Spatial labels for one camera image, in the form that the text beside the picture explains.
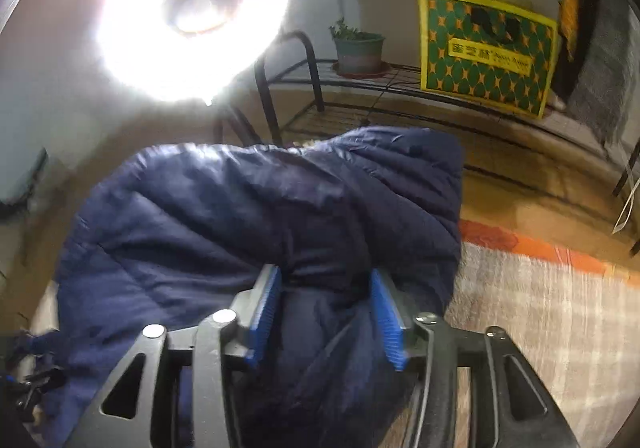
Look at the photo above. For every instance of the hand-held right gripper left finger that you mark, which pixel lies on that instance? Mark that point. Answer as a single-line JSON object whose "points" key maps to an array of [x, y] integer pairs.
{"points": [[265, 313]]}

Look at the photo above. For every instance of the potted plant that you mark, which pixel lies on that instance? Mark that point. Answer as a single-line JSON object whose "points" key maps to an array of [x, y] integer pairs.
{"points": [[357, 50]]}

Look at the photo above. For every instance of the grey textured cloth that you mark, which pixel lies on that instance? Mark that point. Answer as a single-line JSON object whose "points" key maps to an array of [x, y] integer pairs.
{"points": [[600, 73]]}

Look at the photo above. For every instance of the orange mat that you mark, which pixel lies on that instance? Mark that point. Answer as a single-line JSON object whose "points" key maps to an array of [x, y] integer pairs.
{"points": [[530, 248]]}

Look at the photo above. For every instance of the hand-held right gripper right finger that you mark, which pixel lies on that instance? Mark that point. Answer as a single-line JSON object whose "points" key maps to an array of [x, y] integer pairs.
{"points": [[387, 323]]}

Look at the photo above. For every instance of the black metal frame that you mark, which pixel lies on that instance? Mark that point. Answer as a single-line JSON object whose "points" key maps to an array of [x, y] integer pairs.
{"points": [[631, 188]]}

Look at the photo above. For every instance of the green yellow patterned box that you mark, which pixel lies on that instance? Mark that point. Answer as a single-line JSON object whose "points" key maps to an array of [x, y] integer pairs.
{"points": [[485, 53]]}

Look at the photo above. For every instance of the navy blue padded jacket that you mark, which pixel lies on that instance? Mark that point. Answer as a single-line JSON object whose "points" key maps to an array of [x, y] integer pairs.
{"points": [[250, 208]]}

